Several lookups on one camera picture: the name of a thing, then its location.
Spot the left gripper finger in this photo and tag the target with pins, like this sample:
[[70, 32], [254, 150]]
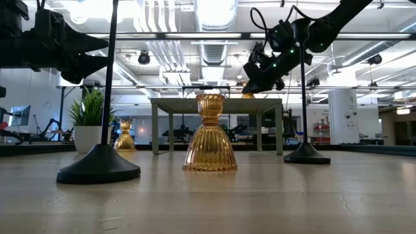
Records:
[[84, 66], [83, 44]]

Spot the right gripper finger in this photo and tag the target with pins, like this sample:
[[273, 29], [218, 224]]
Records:
[[258, 82], [263, 88]]

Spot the amber glass candle holder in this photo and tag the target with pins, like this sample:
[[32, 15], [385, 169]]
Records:
[[248, 96], [210, 146], [125, 141]]

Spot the black metal candlestick holder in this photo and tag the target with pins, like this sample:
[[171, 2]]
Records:
[[99, 165], [307, 156]]

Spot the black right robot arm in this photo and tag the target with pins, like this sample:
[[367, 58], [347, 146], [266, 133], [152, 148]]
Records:
[[334, 22]]

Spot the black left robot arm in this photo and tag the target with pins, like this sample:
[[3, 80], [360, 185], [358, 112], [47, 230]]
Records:
[[14, 48]]

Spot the black ceiling spotlight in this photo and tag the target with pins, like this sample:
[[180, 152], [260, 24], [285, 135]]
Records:
[[375, 59], [144, 58]]

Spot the green plant in white pot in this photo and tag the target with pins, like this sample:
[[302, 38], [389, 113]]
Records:
[[87, 136]]

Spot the computer monitor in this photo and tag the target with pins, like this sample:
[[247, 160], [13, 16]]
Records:
[[21, 115]]

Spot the green perforated metal riser table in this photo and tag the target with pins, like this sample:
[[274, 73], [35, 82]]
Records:
[[182, 105]]

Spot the white round column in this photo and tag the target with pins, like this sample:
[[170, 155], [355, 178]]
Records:
[[343, 120]]

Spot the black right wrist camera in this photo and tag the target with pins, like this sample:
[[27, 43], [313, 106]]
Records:
[[256, 52]]

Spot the silver ventilation duct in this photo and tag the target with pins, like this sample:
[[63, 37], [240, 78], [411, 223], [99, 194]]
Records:
[[214, 52]]

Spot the black metal rig frame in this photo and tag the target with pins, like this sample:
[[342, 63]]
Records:
[[32, 149]]

